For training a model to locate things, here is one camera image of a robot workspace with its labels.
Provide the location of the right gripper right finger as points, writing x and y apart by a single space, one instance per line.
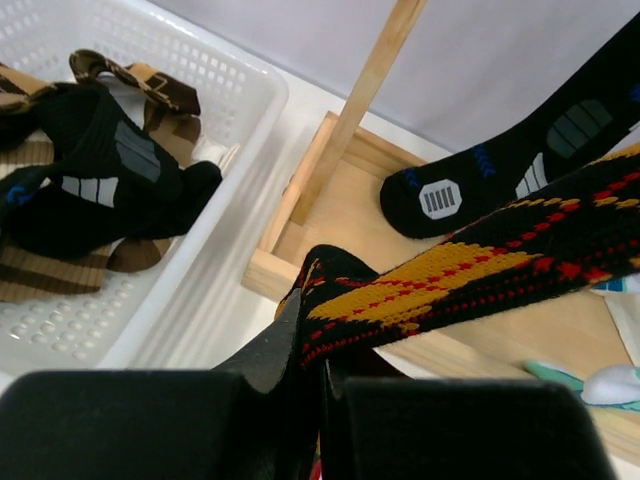
378 423

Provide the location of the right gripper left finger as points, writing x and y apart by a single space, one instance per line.
238 420

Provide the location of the black sport sock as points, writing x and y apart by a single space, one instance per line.
109 180
592 112

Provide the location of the red yellow argyle sock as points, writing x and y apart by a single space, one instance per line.
577 232

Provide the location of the mint green sock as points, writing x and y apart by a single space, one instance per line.
622 300
615 386

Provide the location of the brown argyle sock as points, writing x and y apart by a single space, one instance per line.
20 92

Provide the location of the white plastic basket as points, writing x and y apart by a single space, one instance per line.
240 98

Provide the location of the brown striped sock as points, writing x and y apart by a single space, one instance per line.
27 276

